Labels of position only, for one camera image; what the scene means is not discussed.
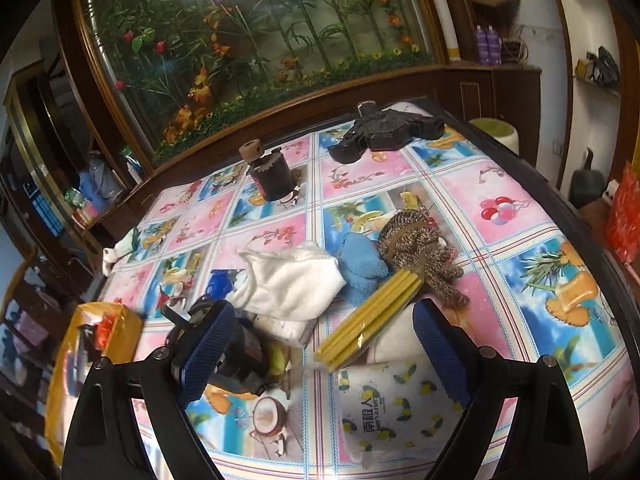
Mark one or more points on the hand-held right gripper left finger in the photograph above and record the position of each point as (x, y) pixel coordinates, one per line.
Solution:
(200, 355)

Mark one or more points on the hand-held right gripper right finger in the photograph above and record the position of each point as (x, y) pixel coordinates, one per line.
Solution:
(440, 355)

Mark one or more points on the lemon print tissue pack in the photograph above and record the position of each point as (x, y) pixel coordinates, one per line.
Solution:
(390, 410)

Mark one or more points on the blue tissue pack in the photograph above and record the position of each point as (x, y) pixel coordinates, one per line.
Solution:
(225, 282)

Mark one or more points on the yellow tubes pack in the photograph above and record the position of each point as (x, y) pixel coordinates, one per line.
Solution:
(370, 315)

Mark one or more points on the red plastic bag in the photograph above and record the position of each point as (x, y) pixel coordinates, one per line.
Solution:
(103, 335)

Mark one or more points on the white cloth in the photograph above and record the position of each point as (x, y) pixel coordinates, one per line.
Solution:
(290, 280)

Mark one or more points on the blue towel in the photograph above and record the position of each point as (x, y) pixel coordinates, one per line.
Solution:
(360, 265)

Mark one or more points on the black cylindrical motor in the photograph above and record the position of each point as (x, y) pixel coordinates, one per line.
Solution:
(245, 355)

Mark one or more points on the small white tissue pack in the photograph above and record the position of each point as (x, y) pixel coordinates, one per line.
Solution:
(285, 332)

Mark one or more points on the printed plastic tablecloth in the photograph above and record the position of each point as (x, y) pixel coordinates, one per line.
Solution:
(525, 240)

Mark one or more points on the wooden chair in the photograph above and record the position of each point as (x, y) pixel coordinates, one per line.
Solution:
(30, 310)

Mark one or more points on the dark red jar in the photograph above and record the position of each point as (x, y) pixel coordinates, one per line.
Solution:
(272, 180)

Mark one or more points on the small white bottle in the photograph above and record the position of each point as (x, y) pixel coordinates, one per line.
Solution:
(135, 172)

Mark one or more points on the blue thermos jug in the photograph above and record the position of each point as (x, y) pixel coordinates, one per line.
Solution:
(92, 192)

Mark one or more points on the grey-blue thermos jug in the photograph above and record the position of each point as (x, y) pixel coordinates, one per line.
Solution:
(111, 177)

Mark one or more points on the green packet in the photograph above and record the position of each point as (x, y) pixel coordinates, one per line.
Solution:
(75, 199)

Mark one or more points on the blue plastic crate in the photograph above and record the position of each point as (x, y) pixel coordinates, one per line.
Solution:
(47, 210)

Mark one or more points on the red mesh bag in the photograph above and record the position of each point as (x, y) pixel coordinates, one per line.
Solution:
(622, 220)

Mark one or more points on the black flat gadget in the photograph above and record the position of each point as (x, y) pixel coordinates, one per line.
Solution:
(385, 132)

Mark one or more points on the green round stool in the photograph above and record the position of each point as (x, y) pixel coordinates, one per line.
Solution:
(492, 127)

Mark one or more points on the purple bottle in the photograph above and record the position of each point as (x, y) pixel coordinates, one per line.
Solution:
(482, 45)
(495, 46)

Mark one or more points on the glass flower display case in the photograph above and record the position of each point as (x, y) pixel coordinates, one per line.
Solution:
(250, 35)

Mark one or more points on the dark items on shelf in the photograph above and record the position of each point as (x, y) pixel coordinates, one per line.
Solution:
(600, 67)

